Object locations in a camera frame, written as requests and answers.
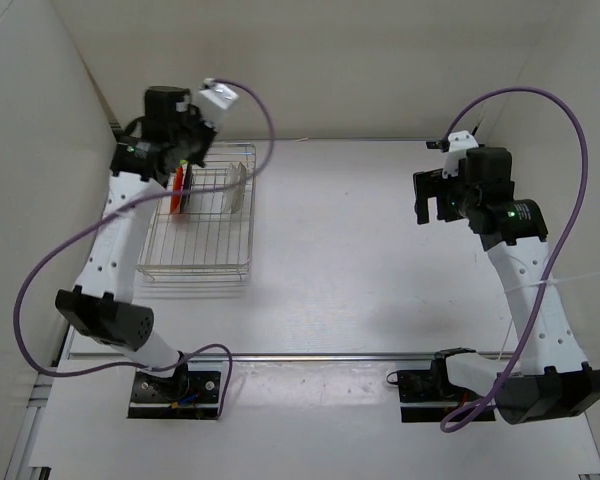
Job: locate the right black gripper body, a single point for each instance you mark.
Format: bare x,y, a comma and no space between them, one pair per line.
452,196

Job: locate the clear glass plate left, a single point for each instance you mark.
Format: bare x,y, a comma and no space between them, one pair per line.
228,193

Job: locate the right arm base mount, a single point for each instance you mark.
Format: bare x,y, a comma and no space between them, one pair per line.
426,395

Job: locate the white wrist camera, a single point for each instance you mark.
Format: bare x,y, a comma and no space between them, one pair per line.
214,101
455,146

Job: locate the orange plate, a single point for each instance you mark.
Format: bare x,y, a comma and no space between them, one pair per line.
176,201

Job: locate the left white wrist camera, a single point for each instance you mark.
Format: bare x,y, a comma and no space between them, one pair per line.
214,101

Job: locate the white zip tie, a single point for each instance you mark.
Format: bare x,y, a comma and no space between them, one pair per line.
551,281

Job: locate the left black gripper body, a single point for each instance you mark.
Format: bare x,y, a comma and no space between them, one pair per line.
194,137

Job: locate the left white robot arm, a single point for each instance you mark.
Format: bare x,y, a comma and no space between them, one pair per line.
100,304

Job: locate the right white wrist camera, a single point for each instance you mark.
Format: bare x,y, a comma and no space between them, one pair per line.
455,146

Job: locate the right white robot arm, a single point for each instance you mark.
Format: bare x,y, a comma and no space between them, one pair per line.
548,376

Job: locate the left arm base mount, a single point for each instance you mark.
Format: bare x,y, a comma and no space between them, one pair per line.
194,394

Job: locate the metal wire dish rack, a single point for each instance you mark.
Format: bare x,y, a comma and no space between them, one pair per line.
204,243

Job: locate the black plate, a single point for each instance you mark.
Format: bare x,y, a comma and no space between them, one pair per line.
188,183

